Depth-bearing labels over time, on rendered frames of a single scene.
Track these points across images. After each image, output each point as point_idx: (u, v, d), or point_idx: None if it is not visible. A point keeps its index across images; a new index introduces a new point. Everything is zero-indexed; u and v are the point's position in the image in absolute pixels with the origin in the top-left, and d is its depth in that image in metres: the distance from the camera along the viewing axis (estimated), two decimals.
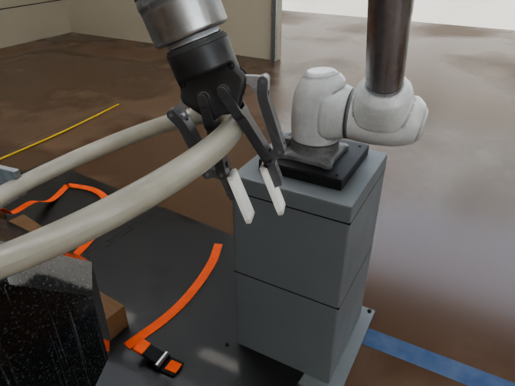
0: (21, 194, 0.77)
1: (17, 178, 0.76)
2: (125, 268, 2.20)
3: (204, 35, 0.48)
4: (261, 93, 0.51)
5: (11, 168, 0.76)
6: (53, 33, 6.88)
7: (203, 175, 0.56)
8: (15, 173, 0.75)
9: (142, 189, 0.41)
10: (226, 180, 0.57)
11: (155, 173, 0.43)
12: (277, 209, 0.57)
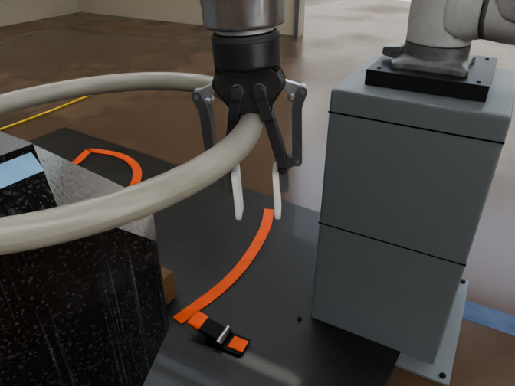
0: None
1: None
2: (164, 235, 1.88)
3: (261, 32, 0.46)
4: (297, 103, 0.50)
5: None
6: (60, 11, 6.56)
7: None
8: None
9: (178, 183, 0.39)
10: (228, 174, 0.56)
11: (191, 166, 0.40)
12: (276, 213, 0.57)
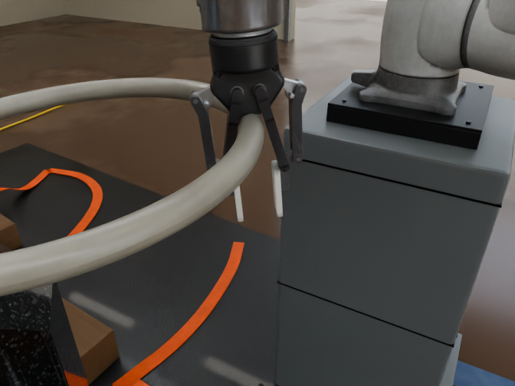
0: None
1: None
2: (116, 275, 1.65)
3: (263, 33, 0.46)
4: (297, 100, 0.51)
5: None
6: (44, 14, 6.33)
7: (208, 168, 0.54)
8: None
9: (206, 194, 0.37)
10: None
11: (215, 175, 0.39)
12: (278, 210, 0.58)
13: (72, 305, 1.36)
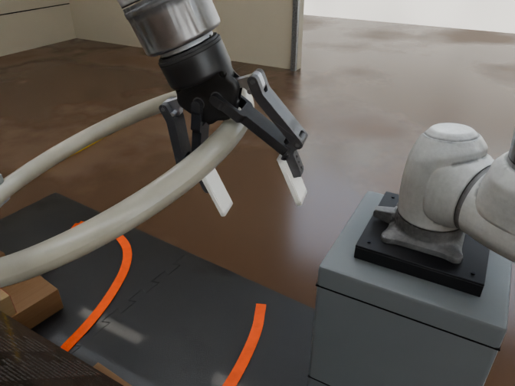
0: (6, 200, 0.76)
1: (1, 183, 0.74)
2: (152, 339, 1.83)
3: (191, 46, 0.46)
4: (256, 93, 0.48)
5: None
6: (57, 39, 6.50)
7: None
8: None
9: (217, 145, 0.49)
10: None
11: (220, 132, 0.51)
12: (295, 200, 0.54)
13: (119, 378, 1.53)
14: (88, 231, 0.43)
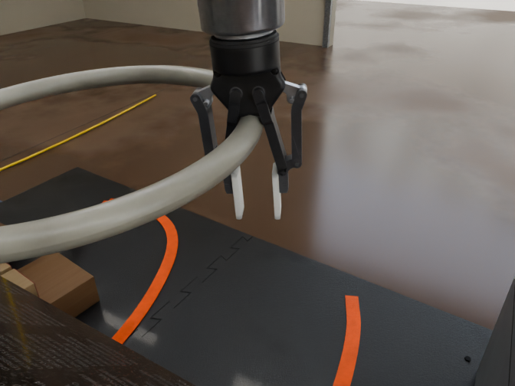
0: None
1: None
2: (220, 341, 1.39)
3: (260, 36, 0.45)
4: (297, 105, 0.50)
5: None
6: (65, 18, 6.07)
7: None
8: None
9: (252, 135, 0.48)
10: (228, 175, 0.56)
11: (250, 122, 0.50)
12: (275, 214, 0.57)
13: None
14: (134, 207, 0.37)
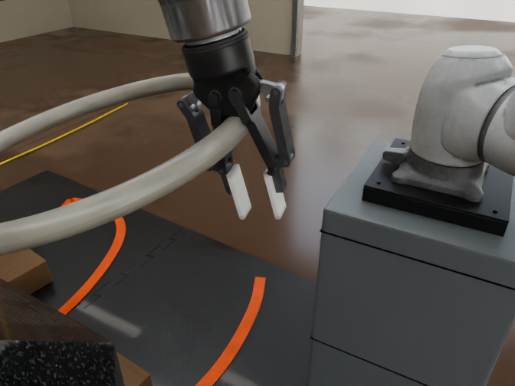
0: None
1: None
2: (145, 312, 1.73)
3: (221, 38, 0.45)
4: (273, 103, 0.49)
5: None
6: (53, 27, 6.41)
7: None
8: None
9: (225, 137, 0.48)
10: (226, 175, 0.57)
11: (228, 124, 0.50)
12: (274, 214, 0.57)
13: None
14: (86, 210, 0.41)
